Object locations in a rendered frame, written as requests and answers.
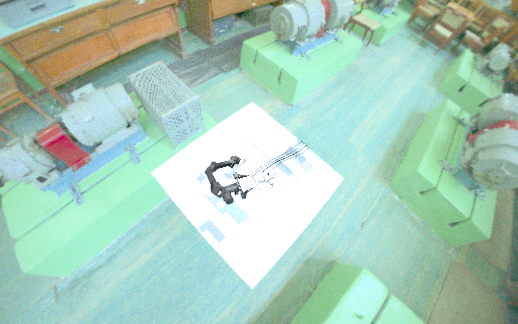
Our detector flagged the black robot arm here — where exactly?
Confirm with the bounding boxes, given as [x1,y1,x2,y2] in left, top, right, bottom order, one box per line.
[205,155,241,204]

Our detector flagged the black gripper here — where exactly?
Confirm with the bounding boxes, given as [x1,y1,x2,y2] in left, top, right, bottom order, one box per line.
[228,172,254,200]

